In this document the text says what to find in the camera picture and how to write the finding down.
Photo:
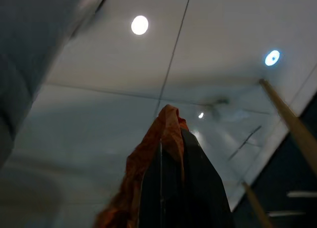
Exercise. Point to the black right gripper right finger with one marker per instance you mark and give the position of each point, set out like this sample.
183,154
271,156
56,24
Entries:
198,193

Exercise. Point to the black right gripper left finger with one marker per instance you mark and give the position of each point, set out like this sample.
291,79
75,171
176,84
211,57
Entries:
152,188

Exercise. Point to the light wooden leg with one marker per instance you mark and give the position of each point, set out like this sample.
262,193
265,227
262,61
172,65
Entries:
257,205
289,114

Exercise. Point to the orange snack bag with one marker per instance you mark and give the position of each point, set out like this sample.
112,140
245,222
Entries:
153,141

